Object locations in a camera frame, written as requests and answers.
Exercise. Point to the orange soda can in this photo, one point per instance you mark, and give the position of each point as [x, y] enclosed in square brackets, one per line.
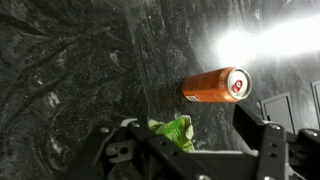
[216, 85]

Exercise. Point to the green snack bag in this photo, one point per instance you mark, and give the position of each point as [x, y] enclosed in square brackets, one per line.
[176, 131]

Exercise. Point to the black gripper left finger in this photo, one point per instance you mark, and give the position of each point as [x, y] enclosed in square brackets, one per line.
[150, 153]

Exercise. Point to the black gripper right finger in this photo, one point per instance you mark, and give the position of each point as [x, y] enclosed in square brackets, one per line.
[266, 140]

